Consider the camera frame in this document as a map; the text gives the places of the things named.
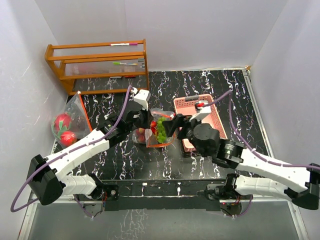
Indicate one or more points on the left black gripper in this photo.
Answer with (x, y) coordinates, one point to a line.
(146, 125)

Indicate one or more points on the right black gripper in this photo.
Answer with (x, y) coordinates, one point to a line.
(180, 121)

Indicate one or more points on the red strawberry bunch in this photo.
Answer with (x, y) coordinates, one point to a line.
(142, 135)

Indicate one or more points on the green grape cluster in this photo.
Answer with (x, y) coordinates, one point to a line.
(161, 135)

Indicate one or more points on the clear orange zip bag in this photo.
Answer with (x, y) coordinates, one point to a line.
(80, 124)

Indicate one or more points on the red apple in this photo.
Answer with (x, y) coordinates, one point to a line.
(68, 138)

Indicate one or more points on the red green dragon fruit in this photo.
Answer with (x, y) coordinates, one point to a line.
(60, 126)

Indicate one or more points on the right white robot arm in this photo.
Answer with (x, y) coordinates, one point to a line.
(295, 183)

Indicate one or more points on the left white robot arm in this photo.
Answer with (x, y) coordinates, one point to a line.
(48, 177)

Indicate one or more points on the pink perforated plastic basket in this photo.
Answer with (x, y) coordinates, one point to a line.
(194, 106)

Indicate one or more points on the wooden shelf rack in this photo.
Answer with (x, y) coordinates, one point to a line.
(73, 63)

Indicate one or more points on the green yellow toothbrush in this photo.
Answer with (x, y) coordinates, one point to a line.
(125, 63)

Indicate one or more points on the pink white marker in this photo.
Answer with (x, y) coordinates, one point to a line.
(124, 44)

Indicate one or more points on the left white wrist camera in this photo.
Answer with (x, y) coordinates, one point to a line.
(141, 97)

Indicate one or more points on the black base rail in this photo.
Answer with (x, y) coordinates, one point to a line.
(173, 194)

